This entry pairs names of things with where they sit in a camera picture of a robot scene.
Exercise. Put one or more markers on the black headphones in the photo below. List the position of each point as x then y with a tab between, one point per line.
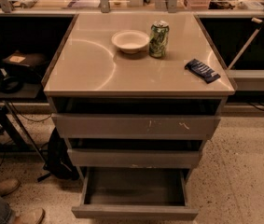
9	84

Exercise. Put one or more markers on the black backpack on floor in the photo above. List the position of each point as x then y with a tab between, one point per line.
59	163

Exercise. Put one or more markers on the tan work boot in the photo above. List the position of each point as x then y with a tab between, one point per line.
8	186
34	216

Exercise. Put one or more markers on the grey drawer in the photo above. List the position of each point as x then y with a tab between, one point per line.
136	153
131	118

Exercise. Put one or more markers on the dark blue snack packet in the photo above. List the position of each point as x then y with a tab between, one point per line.
203	71

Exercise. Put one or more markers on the middle grey drawer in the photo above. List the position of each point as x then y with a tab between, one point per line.
136	153

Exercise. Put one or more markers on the open bottom drawer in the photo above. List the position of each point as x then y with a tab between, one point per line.
134	193

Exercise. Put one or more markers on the grey drawer cabinet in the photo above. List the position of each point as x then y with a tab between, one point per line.
91	67

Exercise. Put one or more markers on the green soda can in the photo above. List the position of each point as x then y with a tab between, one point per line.
159	35

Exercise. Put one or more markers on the top grey drawer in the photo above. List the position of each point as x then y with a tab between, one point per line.
131	118

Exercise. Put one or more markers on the white-handled stick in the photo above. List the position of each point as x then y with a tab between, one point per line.
260	24

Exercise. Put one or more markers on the black bag with label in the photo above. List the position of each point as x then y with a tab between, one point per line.
25	63

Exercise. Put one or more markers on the white paper bowl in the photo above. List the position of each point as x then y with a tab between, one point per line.
130	41

